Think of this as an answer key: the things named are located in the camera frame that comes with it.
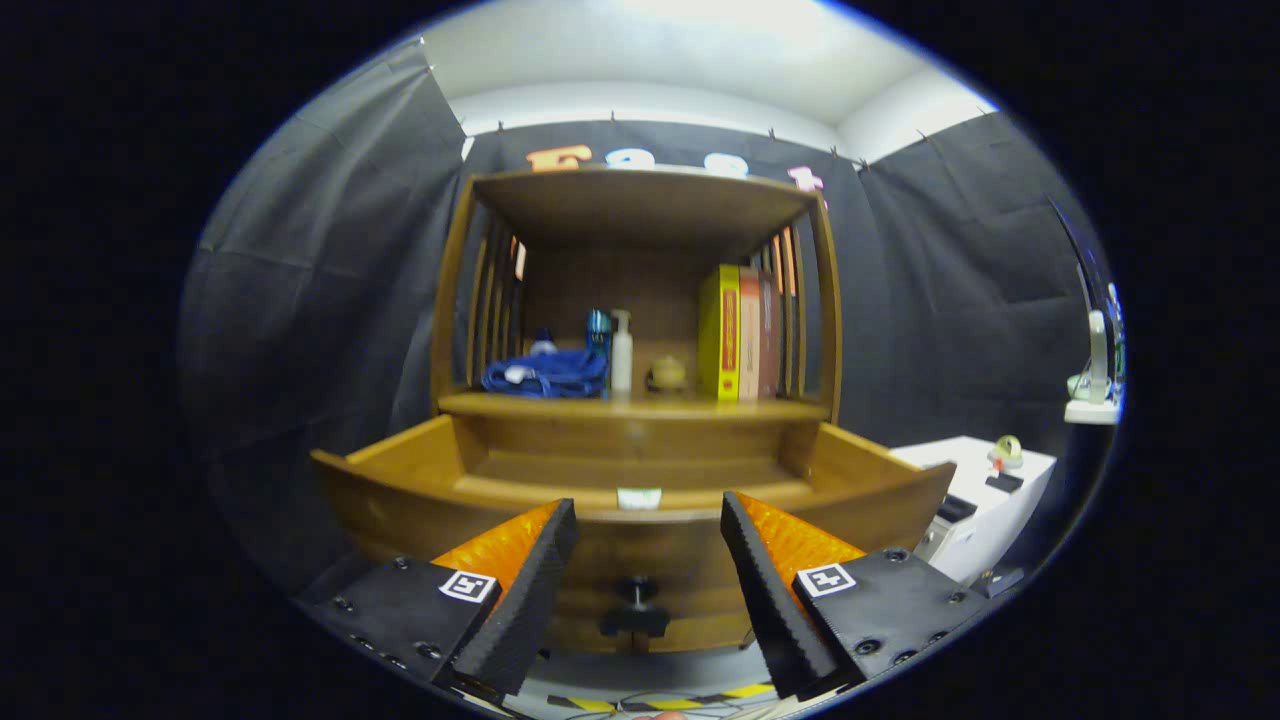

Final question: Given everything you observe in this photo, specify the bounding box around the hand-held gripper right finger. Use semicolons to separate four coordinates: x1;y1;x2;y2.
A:
720;490;996;701

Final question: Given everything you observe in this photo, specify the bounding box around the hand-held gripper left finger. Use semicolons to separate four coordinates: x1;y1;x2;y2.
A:
300;498;581;701

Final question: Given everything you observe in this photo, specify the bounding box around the black drawer knob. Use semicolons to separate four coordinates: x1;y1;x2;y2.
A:
600;575;671;638

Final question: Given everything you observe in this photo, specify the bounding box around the wooden drawer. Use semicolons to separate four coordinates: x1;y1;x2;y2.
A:
310;412;958;656

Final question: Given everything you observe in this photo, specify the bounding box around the wooden cabinet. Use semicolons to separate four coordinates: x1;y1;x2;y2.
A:
430;165;844;481

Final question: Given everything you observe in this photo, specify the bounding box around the white side table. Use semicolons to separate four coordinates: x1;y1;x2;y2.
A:
888;436;1058;586

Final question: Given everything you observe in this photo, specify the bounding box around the blue folded towel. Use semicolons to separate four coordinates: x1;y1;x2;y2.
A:
481;348;609;400

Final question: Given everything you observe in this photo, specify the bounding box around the white pump bottle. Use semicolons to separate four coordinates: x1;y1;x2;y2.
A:
610;309;635;394

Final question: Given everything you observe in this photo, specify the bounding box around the brown book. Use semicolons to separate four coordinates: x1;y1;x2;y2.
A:
758;270;783;399

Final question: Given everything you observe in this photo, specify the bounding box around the orange and cream book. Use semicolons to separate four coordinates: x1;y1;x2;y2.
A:
738;267;763;402

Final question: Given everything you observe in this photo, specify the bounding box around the yellow book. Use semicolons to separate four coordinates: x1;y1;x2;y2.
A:
697;264;741;403

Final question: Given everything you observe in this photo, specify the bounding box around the black backdrop cloth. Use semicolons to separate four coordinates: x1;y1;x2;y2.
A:
180;40;1116;601

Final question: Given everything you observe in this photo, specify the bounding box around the white stand device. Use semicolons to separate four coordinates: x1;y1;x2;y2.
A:
1064;285;1126;426

